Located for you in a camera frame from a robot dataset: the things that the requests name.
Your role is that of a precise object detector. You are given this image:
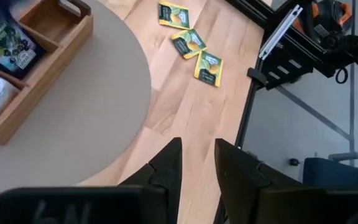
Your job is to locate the orange black tool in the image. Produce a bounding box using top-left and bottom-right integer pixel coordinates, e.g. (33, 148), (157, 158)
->
(293, 0), (354, 47)

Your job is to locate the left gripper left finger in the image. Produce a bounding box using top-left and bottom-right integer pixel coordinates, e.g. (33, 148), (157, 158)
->
(119, 138), (183, 224)

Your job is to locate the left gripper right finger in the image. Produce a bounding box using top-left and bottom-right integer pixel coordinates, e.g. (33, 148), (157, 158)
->
(215, 139), (304, 224)

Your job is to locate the round grey table mat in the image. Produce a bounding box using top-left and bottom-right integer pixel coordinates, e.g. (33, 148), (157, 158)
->
(0, 0), (153, 200)

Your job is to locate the dark blue chair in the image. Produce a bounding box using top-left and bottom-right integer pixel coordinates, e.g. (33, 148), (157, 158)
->
(302, 157), (358, 187)

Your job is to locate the wooden compartment tea box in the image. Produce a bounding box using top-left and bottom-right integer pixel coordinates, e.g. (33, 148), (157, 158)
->
(0, 0), (94, 146)

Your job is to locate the dark blue tea bag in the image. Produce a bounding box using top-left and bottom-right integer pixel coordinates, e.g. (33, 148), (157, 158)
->
(0, 11), (47, 80)

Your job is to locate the white light bar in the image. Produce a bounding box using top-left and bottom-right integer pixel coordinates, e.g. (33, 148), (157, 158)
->
(258, 4), (304, 61)

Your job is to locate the green yellow tea bag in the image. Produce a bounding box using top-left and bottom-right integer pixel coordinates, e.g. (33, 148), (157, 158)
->
(193, 50), (224, 88)
(170, 28), (208, 60)
(157, 0), (191, 30)

